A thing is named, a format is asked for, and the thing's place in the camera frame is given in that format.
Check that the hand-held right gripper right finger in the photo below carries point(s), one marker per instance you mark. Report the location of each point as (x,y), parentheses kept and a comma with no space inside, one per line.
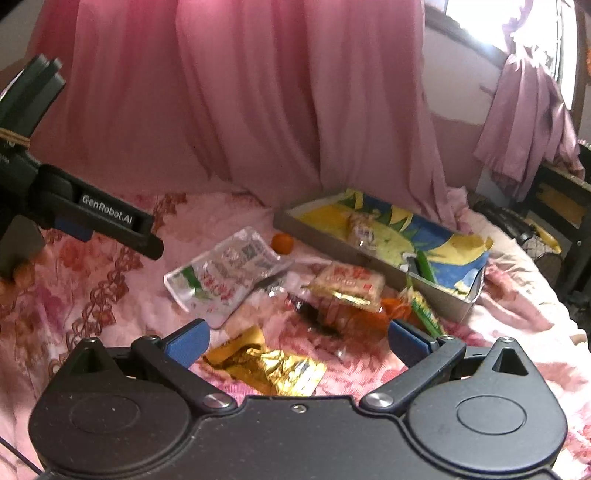
(406,340)

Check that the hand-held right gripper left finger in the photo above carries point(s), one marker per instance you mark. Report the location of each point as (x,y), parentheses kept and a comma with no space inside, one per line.
(190,342)

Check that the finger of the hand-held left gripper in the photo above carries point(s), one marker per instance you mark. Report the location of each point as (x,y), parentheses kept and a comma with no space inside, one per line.
(151,240)
(74,230)

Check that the green striped stick packet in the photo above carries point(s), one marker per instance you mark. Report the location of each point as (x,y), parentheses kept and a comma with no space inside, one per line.
(425,310)

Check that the orange snack packet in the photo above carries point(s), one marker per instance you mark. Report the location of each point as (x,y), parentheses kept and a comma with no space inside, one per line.
(364,319)

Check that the white and green pouch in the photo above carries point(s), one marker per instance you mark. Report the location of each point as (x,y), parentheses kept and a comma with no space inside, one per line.
(217,272)

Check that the gold foil packet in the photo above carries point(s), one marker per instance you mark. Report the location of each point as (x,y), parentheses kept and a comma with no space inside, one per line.
(268,364)

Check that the red and white cracker packet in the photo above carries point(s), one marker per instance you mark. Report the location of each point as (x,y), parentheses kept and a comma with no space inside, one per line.
(351,279)

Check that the clear packet of dark snack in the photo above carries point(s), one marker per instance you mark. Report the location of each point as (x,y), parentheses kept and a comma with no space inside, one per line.
(307,314)

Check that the tangerine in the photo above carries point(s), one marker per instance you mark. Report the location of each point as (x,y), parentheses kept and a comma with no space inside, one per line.
(282,243)

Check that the grey box with colourful lining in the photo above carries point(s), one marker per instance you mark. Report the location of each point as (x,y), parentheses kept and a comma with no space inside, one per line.
(323,217)

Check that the person's left hand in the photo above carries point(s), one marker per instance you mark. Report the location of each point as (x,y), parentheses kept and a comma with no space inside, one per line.
(24,274)

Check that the pink floral blanket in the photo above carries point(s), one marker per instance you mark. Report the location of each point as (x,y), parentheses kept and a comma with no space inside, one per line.
(115,300)

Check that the green snack packet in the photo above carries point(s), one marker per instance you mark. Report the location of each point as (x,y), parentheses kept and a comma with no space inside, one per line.
(425,267)

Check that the nut bar packet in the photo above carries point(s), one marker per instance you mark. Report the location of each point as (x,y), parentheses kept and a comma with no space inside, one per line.
(362,228)

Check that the patterned handbag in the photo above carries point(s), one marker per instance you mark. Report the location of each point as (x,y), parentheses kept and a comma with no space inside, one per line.
(538,249)

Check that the pink curtain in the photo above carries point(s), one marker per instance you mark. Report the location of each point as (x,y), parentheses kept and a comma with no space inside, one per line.
(231,92)

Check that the dark wooden desk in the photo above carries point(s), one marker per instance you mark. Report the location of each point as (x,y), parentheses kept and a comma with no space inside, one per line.
(561,177)

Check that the lilac tied curtain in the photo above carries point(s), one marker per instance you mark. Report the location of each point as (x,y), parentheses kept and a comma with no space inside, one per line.
(526,115)

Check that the window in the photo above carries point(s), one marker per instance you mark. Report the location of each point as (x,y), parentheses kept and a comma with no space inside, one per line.
(485,23)

